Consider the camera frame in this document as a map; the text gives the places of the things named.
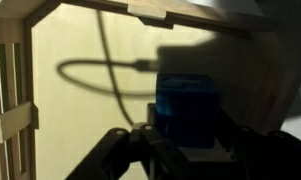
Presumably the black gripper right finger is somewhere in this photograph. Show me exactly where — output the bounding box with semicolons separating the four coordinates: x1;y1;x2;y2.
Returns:
216;109;301;180

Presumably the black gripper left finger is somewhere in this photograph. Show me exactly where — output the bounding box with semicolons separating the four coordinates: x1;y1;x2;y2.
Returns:
65;103;193;180

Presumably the blue block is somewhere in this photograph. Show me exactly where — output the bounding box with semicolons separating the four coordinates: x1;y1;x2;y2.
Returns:
155;73;224;149

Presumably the wooden slatted tray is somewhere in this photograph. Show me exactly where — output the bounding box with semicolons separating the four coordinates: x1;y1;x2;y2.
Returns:
0;0;301;180

